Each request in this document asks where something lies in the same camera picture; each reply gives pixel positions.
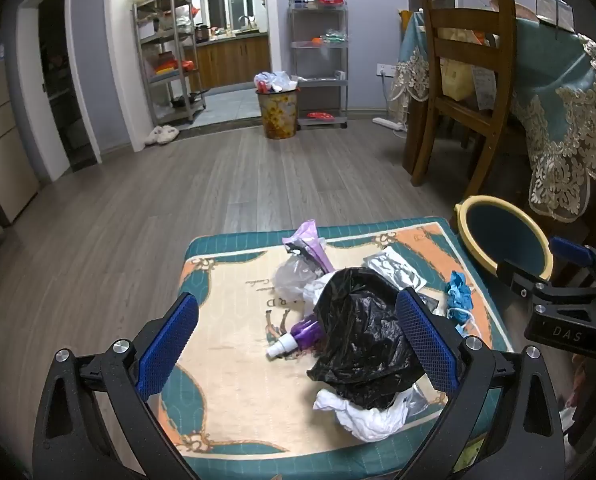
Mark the yellow-rimmed teal bin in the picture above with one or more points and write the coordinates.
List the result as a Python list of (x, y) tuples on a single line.
[(503, 235)]

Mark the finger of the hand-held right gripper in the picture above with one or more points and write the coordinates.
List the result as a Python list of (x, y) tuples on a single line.
[(570, 251), (515, 280)]

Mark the dark cooking pot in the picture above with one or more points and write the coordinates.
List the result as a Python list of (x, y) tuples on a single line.
[(201, 32)]

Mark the floral metal bin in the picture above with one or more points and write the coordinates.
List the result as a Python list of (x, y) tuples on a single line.
[(278, 115)]

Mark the small white paper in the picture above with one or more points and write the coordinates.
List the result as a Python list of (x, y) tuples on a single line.
[(318, 287)]

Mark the red plate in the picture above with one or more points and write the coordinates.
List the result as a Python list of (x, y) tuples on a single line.
[(320, 115)]

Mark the clear plastic bag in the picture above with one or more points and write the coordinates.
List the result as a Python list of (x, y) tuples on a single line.
[(293, 280)]

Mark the purple spray bottle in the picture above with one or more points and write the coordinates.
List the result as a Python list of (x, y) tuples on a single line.
[(303, 332)]

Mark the white wall outlet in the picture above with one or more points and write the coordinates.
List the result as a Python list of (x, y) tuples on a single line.
[(387, 69)]

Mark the grey rolling cart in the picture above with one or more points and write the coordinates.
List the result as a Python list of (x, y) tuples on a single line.
[(318, 45)]

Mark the white paper sheet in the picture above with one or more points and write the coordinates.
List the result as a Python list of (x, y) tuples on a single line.
[(484, 87)]

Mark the grey metal shelf rack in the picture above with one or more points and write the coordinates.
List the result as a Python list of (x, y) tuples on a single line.
[(177, 112)]

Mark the metal faucet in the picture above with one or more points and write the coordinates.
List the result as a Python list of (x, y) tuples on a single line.
[(245, 22)]

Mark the teal orange printed mat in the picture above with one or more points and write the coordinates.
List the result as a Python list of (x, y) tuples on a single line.
[(227, 385)]

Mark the black plastic bag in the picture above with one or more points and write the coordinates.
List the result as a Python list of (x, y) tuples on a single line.
[(363, 330)]

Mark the yellow bag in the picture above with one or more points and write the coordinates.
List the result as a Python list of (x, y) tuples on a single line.
[(453, 80)]

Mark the teal lace-trimmed tablecloth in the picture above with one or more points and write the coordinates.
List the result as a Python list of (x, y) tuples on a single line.
[(553, 70)]

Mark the blue face mask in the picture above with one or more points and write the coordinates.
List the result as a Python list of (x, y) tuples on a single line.
[(458, 287)]

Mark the wooden kitchen cabinet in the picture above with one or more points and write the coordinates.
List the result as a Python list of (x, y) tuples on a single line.
[(232, 60)]

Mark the purple plastic bag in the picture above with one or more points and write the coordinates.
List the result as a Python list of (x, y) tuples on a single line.
[(308, 240)]

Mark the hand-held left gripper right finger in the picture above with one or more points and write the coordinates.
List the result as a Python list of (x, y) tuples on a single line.
[(428, 340)]

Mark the black frying pan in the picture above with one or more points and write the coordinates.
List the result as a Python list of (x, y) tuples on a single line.
[(182, 100)]

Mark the large white paper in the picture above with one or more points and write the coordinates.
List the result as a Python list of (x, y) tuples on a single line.
[(368, 420)]

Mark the orange plastic basin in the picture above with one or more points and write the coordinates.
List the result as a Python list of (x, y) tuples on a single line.
[(167, 67)]

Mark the silver foil packet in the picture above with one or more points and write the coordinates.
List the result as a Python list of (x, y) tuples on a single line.
[(393, 265)]

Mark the white crumpled plastic bags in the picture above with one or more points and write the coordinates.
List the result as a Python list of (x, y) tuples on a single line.
[(278, 81)]

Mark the clear acrylic holder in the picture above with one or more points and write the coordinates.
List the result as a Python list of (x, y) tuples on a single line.
[(548, 7)]

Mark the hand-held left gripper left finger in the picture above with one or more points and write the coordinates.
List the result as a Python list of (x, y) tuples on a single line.
[(167, 345)]

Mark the white power strip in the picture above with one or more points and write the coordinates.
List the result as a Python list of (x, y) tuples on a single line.
[(385, 122)]

